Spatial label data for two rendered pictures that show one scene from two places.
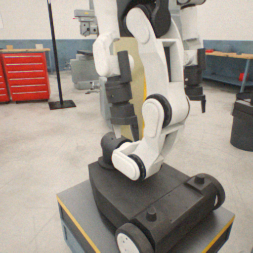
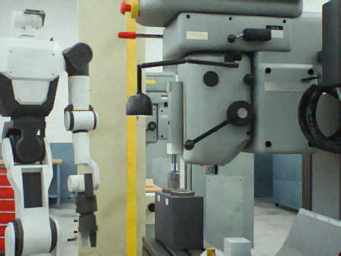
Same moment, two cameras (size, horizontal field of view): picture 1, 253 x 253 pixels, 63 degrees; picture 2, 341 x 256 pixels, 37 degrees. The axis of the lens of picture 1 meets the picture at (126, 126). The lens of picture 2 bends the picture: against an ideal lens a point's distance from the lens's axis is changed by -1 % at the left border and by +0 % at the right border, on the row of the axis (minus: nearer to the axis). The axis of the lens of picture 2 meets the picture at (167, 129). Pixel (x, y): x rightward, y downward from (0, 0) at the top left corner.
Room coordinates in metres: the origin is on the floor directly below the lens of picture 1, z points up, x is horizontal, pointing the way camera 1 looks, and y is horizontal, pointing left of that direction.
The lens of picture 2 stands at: (-1.00, -1.06, 1.40)
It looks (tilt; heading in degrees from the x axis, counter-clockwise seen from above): 0 degrees down; 11
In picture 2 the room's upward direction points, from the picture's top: straight up
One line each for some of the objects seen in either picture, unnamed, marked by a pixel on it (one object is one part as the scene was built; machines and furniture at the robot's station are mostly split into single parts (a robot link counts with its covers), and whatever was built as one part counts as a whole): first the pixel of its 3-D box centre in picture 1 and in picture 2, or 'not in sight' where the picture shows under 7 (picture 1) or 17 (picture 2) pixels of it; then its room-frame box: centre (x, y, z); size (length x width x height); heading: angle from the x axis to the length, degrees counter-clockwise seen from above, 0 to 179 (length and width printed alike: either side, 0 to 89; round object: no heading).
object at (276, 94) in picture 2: not in sight; (272, 110); (0.60, -1.06, 1.47); 0.24 x 0.19 x 0.26; 23
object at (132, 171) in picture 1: (137, 159); not in sight; (0.95, -0.06, 0.68); 0.21 x 0.20 x 0.13; 40
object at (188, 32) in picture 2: not in sight; (224, 39); (0.54, -0.92, 1.68); 0.34 x 0.24 x 0.10; 113
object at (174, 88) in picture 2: not in sight; (174, 117); (0.48, -0.78, 1.45); 0.04 x 0.04 x 0.21; 23
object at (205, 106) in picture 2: not in sight; (212, 109); (0.53, -0.89, 1.47); 0.21 x 0.19 x 0.32; 23
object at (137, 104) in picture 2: not in sight; (139, 104); (0.34, -0.71, 1.48); 0.07 x 0.07 x 0.06
